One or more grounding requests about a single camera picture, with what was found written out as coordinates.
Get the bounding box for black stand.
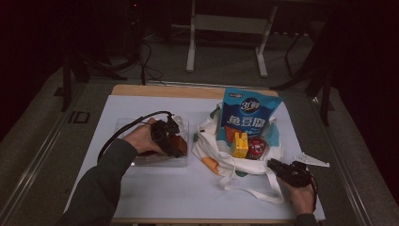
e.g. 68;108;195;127
60;51;129;112
270;27;335;127

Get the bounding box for white metal stand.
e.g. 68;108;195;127
185;0;279;78

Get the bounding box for right hand-held gripper cable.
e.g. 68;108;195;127
310;174;319;212

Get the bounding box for white table mat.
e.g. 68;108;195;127
64;94;327;220

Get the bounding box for blue snack bag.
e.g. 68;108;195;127
215;88;284;145

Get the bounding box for metal floor rail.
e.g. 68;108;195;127
0;83;88;222
309;96;375;226

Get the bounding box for clear plastic box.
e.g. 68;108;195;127
114;117;190;168

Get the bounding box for person's left hand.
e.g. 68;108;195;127
122;117;164;155

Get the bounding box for yellow drink carton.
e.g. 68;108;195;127
231;132;249;159

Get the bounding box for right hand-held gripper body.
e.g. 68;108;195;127
276;152;330;188

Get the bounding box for black floor cables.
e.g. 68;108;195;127
136;39;165;87

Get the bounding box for wooden table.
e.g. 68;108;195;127
111;84;295;225

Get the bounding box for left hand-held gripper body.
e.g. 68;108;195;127
150;114;186;158

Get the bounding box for brown cookie box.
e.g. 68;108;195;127
137;135;189;158

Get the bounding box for white printed tote bag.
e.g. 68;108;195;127
191;102;286;205

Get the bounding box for red can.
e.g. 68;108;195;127
245;136;267;160

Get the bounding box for person's right hand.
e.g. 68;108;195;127
280;175;317;216

